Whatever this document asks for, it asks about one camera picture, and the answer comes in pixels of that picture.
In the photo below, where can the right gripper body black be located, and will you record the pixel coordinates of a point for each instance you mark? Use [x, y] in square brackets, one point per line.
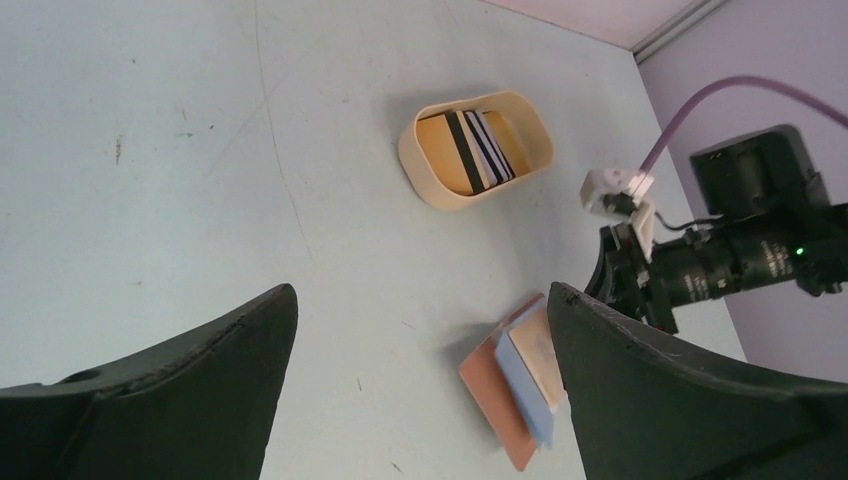
[702, 265]

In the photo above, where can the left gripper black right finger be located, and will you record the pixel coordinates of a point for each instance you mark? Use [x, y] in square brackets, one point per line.
[649, 405]

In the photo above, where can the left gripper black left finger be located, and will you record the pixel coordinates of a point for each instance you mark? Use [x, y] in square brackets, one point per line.
[200, 405]

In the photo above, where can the brown leather card holder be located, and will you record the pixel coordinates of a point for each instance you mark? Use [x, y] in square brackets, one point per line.
[514, 378]

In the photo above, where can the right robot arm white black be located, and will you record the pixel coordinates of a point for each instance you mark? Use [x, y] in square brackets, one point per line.
[770, 221]

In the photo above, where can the stack of cards in tray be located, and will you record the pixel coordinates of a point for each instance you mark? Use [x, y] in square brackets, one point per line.
[471, 151]

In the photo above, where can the cream oval tray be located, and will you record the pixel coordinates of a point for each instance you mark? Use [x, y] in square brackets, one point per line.
[521, 116]

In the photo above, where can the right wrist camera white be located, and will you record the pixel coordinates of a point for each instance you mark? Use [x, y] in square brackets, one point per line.
[623, 194]

